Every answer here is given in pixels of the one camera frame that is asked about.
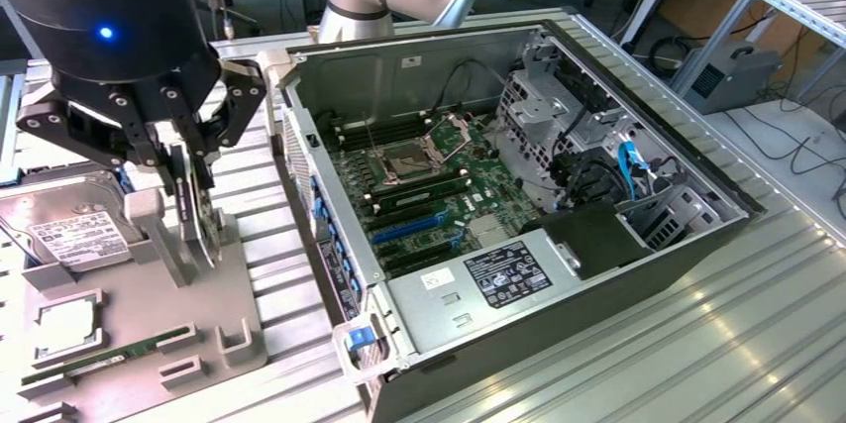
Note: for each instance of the blue expansion slot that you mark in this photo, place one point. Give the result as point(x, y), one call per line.
point(406, 231)

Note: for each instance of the CPU socket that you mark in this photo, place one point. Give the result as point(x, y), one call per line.
point(406, 165)

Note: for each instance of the blue slot clip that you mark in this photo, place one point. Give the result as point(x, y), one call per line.
point(341, 255)
point(318, 206)
point(355, 288)

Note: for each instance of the silver perforated drive cage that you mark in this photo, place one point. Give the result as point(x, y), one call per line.
point(529, 116)

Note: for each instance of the green RAM stick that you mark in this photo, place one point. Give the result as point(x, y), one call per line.
point(119, 356)
point(417, 200)

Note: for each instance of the blue disk caddy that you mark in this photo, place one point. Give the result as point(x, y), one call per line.
point(126, 180)

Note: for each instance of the grey equipment box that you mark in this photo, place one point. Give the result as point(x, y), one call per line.
point(734, 81)

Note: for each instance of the black expansion slot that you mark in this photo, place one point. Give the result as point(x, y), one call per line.
point(423, 266)
point(417, 252)

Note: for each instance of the black plastic shroud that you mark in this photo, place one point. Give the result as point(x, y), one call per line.
point(589, 240)

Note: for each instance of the silver hard disk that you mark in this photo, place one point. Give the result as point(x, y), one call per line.
point(72, 225)

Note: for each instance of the green motherboard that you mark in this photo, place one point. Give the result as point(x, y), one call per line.
point(489, 185)

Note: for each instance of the black RAM slot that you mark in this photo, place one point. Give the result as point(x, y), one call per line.
point(381, 120)
point(413, 180)
point(419, 191)
point(386, 137)
point(382, 126)
point(417, 186)
point(383, 132)

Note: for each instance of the open grey PC case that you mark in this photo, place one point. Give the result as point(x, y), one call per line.
point(343, 81)

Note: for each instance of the blue case release latch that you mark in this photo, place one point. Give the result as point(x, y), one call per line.
point(361, 339)

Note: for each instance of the silver disk bay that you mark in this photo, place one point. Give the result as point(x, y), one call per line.
point(661, 230)

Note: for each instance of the grey power supply unit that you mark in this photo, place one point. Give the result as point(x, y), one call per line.
point(450, 314)

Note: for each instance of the graphics card with metal bracket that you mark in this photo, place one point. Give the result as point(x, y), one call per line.
point(204, 225)

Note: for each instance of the black case latch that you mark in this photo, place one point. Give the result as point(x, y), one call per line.
point(315, 139)

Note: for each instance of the grey parts rack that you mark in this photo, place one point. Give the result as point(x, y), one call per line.
point(166, 304)

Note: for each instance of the silver CPU chip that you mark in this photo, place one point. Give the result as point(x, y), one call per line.
point(66, 329)

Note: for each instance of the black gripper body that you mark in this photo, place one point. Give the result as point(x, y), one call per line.
point(112, 22)

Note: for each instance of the silver chipset heatsink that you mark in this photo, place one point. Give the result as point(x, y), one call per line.
point(493, 232)

